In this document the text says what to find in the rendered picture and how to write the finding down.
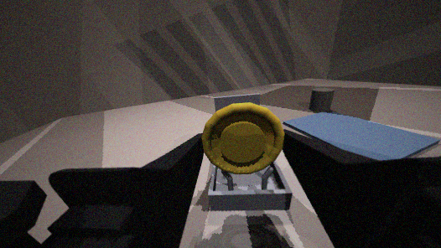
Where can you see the yellow plate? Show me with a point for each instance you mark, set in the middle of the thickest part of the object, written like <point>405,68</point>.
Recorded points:
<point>243,138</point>

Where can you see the blue square mat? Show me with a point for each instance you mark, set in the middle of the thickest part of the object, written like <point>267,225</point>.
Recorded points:
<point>360,136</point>

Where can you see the grey dish rack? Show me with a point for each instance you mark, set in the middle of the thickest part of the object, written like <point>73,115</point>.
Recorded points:
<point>267,189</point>

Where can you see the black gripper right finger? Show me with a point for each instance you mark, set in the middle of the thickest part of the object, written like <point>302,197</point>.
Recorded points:
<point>356,198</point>

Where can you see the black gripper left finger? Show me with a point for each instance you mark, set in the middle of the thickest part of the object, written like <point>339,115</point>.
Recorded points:
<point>160,191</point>

